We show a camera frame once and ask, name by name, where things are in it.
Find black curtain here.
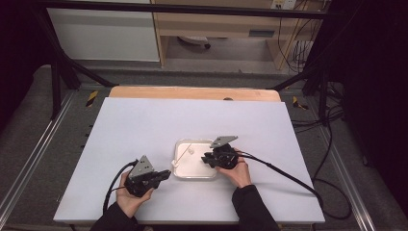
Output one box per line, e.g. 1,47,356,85
326,0,408,219
0,0,53,131

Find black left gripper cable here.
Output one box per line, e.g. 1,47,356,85
102,159,140,215

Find person's left hand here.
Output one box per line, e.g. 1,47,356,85
115,174,155,219

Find wooden table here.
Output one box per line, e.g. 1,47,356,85
108,85,282,103

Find black metal frame bar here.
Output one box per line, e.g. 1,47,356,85
41,0,329,20

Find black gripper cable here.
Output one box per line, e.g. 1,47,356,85
102,159,140,215
236,150,352,221

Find white table board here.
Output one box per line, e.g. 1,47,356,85
52,97,326,225

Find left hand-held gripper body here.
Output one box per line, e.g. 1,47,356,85
123,155,162,198

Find office chair base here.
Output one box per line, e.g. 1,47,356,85
177,35,213,50

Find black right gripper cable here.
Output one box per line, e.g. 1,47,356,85
236,150,352,221

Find white cabinet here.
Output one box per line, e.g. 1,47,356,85
46,0,161,63

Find black floor cables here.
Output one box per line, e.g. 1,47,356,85
290,81,346,135

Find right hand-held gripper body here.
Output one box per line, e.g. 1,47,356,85
209,135,241,170

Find hanging black cables bundle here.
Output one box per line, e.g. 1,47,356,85
276,9,322,74

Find light wooden desk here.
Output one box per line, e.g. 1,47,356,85
150,0,329,70

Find white wall power outlet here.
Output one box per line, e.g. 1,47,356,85
270,0,298,11

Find yellow black floor tape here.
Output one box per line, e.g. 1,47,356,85
292,95,310,111
85,90,99,108

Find black metal stand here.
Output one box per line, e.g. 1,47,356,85
271,56,332,124
31,6,119,120

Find aluminium floor rail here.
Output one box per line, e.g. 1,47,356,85
0,90,77,220
316,125,377,231

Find square metal tray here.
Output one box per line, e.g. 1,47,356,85
172,138,219,180

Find person's right hand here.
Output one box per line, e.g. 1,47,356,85
217,148,253,190

